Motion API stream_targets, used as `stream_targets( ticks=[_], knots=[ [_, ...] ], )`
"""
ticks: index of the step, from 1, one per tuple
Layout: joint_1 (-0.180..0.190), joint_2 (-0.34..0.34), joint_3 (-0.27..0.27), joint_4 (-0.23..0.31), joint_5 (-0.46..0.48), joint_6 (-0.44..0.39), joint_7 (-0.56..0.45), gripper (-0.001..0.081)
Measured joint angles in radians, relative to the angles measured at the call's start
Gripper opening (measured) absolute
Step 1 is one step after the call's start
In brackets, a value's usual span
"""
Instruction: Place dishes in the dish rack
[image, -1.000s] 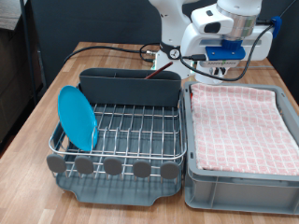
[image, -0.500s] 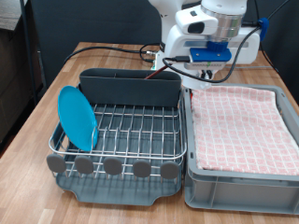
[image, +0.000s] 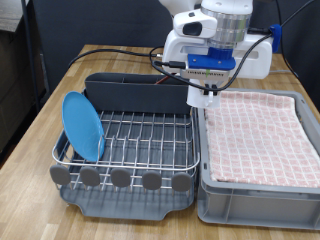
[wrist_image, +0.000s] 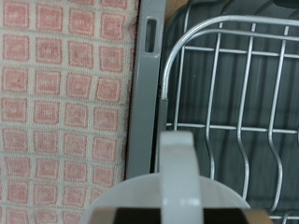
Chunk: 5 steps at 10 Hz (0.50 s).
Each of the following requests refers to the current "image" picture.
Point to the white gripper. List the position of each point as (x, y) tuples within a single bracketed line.
[(256, 63)]

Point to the reddish brown wooden spoon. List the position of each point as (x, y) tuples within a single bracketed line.
[(162, 80)]

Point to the blue plate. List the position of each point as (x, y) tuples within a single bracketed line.
[(81, 128)]

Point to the grey dish drying rack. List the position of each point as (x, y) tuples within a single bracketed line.
[(126, 208)]

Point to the dark grey cutlery holder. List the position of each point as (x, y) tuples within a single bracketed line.
[(140, 96)]

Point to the pink checked towel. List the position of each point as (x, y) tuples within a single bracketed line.
[(260, 140)]

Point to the grey plastic crate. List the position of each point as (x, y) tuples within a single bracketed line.
[(253, 206)]

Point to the black backdrop panel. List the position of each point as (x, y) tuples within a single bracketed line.
[(100, 23)]

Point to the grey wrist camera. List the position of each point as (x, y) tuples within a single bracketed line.
[(205, 74)]

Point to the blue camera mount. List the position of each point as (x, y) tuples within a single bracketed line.
[(210, 61)]

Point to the black metal frame pole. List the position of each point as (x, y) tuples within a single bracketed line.
[(30, 50)]

